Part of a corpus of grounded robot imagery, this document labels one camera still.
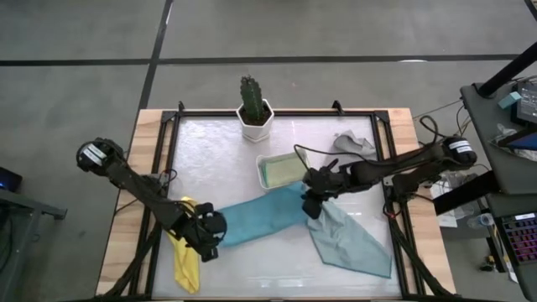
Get white papers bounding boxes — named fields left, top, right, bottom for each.
left=430, top=171, right=467, bottom=228

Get black screen device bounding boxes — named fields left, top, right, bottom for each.
left=515, top=81, right=537, bottom=127

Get clear plastic bottle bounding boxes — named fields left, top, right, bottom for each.
left=467, top=212, right=496, bottom=230

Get yellow microfiber towel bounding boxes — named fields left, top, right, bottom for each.
left=166, top=195, right=201, bottom=294

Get black crossbar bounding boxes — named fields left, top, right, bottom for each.
left=431, top=169, right=500, bottom=216

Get light green microfiber towel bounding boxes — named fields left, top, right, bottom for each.
left=262, top=153, right=307, bottom=189

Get grey microfiber towel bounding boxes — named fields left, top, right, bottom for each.
left=333, top=129, right=378, bottom=157

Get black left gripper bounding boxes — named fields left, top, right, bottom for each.
left=182, top=203, right=227, bottom=263

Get clear plastic bag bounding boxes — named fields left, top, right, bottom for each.
left=493, top=123, right=537, bottom=163

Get blue-lit black device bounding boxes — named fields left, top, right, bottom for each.
left=0, top=166, right=23, bottom=193

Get grey side table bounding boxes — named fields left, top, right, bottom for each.
left=0, top=188, right=68, bottom=302

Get white hexagonal plant pot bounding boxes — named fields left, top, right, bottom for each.
left=236, top=98, right=275, bottom=143

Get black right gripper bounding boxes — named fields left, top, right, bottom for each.
left=301, top=165, right=341, bottom=220

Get bright blue microfiber towel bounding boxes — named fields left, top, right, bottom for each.
left=217, top=180, right=314, bottom=248

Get keyboard with colourful keys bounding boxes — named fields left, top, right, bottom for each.
left=501, top=212, right=537, bottom=266

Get small teal box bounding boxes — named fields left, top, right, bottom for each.
left=498, top=91, right=523, bottom=110

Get black slanted post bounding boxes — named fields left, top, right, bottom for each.
left=477, top=41, right=537, bottom=98

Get white plastic bin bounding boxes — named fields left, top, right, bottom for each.
left=255, top=149, right=311, bottom=192

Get green cactus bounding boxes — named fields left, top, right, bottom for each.
left=239, top=75, right=266, bottom=125

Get black aluminium station frame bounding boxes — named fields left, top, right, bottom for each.
left=96, top=100, right=456, bottom=302

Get grey cart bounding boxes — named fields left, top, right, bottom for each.
left=459, top=81, right=537, bottom=196

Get pale teal microfiber towel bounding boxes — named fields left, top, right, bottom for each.
left=306, top=200, right=394, bottom=279

